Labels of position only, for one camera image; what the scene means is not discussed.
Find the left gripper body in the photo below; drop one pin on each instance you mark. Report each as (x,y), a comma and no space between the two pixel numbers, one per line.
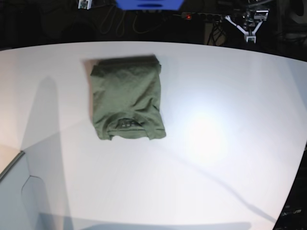
(248,21)

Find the green t-shirt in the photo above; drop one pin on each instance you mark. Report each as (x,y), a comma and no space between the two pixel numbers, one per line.
(126,98)

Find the blue box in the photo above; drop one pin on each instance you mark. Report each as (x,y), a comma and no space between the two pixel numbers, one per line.
(137,5)

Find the black power strip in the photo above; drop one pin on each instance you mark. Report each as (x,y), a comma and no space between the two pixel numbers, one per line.
(205,17)

